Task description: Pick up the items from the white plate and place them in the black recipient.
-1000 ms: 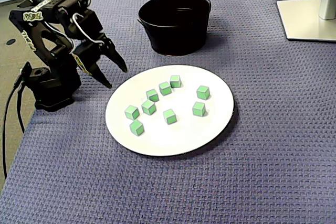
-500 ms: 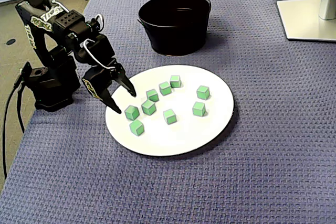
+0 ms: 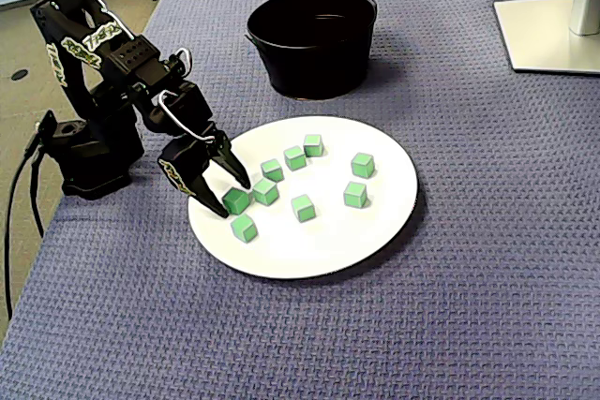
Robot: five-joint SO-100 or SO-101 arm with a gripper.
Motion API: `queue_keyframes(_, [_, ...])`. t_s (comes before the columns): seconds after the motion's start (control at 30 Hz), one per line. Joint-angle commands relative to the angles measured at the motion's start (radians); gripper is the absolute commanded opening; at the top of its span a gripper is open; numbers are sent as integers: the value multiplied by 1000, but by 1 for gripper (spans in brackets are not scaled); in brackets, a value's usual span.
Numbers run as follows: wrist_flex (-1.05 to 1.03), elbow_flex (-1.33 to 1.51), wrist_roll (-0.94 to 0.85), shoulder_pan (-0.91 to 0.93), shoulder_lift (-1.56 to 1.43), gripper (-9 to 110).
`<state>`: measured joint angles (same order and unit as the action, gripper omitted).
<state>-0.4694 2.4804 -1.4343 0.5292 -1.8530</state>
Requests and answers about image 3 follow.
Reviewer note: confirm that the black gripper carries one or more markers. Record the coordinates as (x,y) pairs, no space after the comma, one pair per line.
(184,161)

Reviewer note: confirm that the green cube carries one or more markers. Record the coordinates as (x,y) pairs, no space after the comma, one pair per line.
(313,146)
(272,170)
(355,195)
(235,202)
(363,166)
(244,228)
(302,208)
(295,158)
(265,193)

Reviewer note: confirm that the black robot arm with stickers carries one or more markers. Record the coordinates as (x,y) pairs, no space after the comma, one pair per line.
(117,137)

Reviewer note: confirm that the white round plate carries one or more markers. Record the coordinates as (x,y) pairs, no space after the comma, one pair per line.
(328,241)

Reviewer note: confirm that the black round bowl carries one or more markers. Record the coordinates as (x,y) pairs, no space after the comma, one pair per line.
(319,77)

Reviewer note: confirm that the black round floor cover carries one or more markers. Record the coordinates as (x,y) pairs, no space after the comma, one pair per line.
(20,75)

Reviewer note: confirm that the blue woven mat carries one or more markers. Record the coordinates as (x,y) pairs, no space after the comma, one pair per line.
(422,325)

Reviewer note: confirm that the white monitor stand base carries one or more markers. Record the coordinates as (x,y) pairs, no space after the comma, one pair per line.
(539,34)

